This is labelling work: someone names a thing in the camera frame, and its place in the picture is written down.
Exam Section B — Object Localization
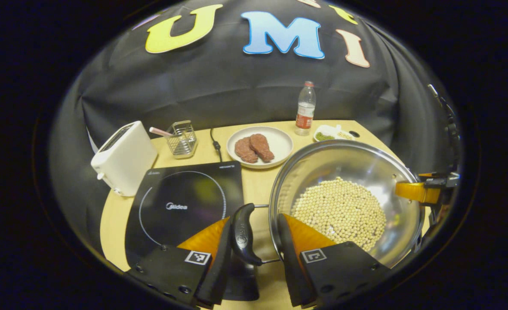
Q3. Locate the black tripod stand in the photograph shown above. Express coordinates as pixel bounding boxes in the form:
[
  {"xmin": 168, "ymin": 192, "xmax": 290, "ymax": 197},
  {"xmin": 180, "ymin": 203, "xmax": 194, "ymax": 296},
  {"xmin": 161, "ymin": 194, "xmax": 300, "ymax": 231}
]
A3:
[{"xmin": 427, "ymin": 84, "xmax": 462, "ymax": 175}]

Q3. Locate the clear plastic water bottle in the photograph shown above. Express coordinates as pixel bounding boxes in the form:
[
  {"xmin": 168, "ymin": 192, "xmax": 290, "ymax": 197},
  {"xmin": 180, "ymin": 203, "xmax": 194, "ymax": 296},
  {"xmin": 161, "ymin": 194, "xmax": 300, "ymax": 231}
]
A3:
[{"xmin": 295, "ymin": 81, "xmax": 317, "ymax": 136}]

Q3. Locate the black induction cooktop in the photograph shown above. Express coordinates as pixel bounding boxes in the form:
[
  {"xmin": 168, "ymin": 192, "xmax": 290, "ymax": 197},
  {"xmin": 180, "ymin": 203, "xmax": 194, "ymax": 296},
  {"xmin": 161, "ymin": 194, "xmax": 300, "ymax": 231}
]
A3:
[{"xmin": 125, "ymin": 161, "xmax": 261, "ymax": 302}]

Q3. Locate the black power cable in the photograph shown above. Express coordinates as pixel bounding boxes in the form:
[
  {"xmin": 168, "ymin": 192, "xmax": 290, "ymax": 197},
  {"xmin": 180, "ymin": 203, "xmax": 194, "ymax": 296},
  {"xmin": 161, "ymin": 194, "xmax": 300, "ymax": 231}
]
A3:
[{"xmin": 210, "ymin": 127, "xmax": 223, "ymax": 163}]

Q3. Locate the wire mesh basket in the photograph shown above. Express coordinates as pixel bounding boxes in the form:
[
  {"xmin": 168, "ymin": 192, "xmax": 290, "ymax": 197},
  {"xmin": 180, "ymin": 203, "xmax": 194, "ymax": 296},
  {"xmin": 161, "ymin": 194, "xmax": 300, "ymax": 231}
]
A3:
[{"xmin": 166, "ymin": 120, "xmax": 198, "ymax": 159}]

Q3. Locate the round white plate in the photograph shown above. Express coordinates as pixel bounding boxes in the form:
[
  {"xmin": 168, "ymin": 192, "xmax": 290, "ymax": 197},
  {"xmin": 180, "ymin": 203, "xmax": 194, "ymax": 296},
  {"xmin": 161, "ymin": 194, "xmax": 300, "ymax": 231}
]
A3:
[{"xmin": 227, "ymin": 126, "xmax": 294, "ymax": 169}]

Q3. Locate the white toaster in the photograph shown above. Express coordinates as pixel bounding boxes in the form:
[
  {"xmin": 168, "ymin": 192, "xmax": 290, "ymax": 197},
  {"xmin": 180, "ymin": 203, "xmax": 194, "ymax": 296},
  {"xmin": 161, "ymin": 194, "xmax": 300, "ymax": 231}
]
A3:
[{"xmin": 90, "ymin": 121, "xmax": 158, "ymax": 197}]

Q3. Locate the reddish brown meat piece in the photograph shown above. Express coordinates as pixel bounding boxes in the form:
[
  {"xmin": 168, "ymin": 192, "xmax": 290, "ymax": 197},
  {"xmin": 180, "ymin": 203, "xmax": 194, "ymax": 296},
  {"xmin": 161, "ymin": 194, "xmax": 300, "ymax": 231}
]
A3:
[
  {"xmin": 249, "ymin": 133, "xmax": 275, "ymax": 163},
  {"xmin": 234, "ymin": 137, "xmax": 259, "ymax": 164}
]

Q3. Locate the pile of yellow soybeans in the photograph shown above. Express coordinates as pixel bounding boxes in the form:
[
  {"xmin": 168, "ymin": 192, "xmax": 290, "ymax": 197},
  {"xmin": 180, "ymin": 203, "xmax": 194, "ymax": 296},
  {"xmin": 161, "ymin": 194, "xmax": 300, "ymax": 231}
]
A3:
[{"xmin": 291, "ymin": 177, "xmax": 388, "ymax": 252}]

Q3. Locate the steel pot with black handles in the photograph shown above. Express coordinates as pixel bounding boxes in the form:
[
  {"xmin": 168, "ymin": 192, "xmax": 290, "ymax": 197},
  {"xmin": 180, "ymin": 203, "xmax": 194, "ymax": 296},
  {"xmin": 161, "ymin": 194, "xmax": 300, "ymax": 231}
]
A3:
[{"xmin": 230, "ymin": 139, "xmax": 426, "ymax": 268}]

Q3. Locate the white divided dish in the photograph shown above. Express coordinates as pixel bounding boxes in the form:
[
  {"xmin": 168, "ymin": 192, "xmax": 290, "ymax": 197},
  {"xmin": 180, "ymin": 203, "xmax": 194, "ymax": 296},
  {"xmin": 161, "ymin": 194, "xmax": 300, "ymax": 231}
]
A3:
[{"xmin": 313, "ymin": 124, "xmax": 357, "ymax": 143}]

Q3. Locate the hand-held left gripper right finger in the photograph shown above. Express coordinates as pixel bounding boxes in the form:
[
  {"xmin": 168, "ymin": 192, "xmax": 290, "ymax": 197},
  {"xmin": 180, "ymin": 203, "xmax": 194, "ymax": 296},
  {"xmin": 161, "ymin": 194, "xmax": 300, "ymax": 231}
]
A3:
[{"xmin": 277, "ymin": 213, "xmax": 392, "ymax": 308}]

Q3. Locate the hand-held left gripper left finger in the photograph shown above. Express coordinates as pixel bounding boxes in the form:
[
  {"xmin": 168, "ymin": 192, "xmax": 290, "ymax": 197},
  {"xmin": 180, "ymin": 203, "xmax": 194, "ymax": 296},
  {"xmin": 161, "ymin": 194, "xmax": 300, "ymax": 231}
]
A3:
[{"xmin": 127, "ymin": 217, "xmax": 234, "ymax": 308}]

